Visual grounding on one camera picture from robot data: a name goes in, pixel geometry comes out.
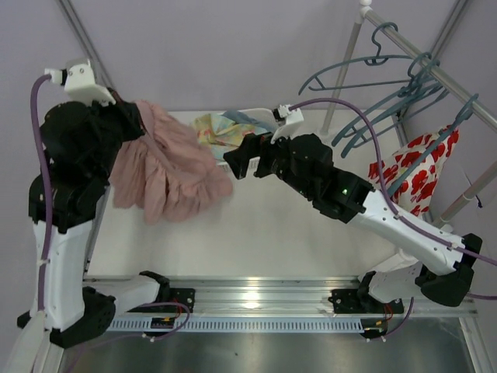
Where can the white slotted cable duct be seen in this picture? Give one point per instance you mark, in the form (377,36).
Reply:
(237,325)

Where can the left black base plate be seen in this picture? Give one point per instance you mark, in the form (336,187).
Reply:
(185,296)

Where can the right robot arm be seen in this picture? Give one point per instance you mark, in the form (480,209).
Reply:
(443,268)

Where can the teal hanger with garment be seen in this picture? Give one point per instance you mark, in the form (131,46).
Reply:
(464,114)

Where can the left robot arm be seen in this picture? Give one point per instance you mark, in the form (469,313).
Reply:
(63,210)

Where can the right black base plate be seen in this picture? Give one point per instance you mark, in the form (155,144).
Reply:
(350,302)

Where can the blue garment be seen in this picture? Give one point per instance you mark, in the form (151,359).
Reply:
(240,118)

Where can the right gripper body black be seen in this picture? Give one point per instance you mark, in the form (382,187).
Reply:
(262,158)

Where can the pink skirt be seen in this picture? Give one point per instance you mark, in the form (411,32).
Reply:
(166,172)

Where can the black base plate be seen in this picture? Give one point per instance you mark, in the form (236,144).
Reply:
(350,302)
(185,296)

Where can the yellow floral garment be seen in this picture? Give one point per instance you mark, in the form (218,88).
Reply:
(219,133)

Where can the white laundry basket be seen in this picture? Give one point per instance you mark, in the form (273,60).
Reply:
(258,114)

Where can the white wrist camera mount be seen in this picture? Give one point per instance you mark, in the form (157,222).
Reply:
(288,121)
(79,79)

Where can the silver clothes rack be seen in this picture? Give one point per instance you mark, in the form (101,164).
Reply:
(390,30)

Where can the aluminium mounting rail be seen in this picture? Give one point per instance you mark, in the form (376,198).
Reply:
(263,296)

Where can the red poppy floral garment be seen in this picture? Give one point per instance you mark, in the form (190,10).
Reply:
(417,186)

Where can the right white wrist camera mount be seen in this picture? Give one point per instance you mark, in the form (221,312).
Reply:
(288,121)

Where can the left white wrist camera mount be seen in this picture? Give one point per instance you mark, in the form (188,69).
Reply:
(79,79)

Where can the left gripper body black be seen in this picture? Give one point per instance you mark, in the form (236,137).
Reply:
(126,117)

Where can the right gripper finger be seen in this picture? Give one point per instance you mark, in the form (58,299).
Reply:
(238,161)
(252,143)

